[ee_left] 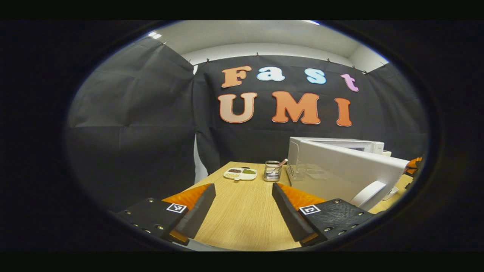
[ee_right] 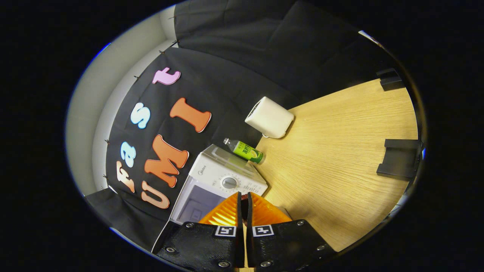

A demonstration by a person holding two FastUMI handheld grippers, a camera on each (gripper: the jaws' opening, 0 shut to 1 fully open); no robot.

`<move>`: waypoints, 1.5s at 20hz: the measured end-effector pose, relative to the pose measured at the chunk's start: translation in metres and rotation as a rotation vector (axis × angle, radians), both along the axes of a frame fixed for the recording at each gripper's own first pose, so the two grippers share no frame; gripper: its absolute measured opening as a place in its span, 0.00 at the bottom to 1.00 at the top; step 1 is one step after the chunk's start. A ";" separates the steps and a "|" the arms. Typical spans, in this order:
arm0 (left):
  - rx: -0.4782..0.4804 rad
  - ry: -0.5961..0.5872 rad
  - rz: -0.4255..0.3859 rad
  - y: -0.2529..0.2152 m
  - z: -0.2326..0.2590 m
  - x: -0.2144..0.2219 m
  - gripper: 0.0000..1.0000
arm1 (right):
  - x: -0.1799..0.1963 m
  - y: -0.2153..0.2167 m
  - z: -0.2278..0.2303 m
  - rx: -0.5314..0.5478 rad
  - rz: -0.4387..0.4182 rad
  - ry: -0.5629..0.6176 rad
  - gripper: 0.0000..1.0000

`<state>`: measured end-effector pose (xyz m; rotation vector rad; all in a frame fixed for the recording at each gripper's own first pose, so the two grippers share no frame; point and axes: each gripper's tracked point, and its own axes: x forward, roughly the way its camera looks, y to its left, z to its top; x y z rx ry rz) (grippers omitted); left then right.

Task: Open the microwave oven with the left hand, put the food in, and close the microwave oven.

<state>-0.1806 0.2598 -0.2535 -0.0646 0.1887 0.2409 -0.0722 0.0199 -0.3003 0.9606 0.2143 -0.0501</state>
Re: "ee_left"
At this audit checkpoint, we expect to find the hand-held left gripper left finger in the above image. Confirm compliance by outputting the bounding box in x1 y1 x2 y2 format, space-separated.
113 183 217 246

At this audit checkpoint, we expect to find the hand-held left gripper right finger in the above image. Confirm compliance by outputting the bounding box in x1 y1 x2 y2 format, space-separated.
271 182 377 246

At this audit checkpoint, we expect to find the white microwave oven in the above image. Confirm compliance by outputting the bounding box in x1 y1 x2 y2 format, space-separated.
286 137 410 212

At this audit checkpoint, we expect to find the glass jar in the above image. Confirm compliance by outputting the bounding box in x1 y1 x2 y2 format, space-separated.
264 160 283 182

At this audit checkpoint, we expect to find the white divided plate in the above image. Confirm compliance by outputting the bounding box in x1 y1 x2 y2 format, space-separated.
223 167 258 181

